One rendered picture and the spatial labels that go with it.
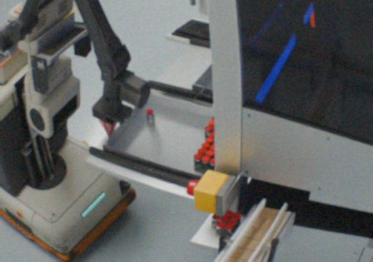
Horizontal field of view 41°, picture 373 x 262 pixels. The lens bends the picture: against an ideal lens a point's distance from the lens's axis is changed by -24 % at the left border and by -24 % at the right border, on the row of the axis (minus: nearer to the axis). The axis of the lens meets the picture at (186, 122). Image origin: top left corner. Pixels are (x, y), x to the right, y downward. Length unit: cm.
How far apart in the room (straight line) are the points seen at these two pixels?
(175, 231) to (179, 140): 99
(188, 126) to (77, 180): 89
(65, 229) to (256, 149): 121
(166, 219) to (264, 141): 145
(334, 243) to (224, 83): 55
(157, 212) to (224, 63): 158
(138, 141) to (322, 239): 66
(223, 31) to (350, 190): 48
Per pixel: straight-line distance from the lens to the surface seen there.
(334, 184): 134
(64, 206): 244
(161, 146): 172
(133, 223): 272
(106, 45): 152
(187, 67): 202
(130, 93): 157
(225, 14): 119
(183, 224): 270
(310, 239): 151
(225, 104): 132
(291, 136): 130
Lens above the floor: 197
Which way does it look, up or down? 38 degrees down
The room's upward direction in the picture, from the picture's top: 4 degrees counter-clockwise
